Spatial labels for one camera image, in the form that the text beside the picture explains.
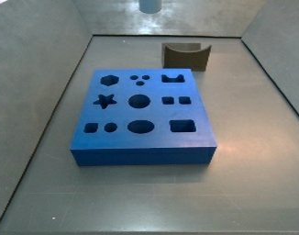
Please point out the light blue oval peg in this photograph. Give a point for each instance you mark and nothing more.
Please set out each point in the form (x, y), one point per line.
(150, 6)

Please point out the blue shape-sorter block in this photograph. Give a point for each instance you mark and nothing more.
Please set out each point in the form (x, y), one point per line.
(143, 117)

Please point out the dark curved cradle holder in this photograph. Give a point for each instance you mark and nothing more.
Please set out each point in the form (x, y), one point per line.
(184, 55)

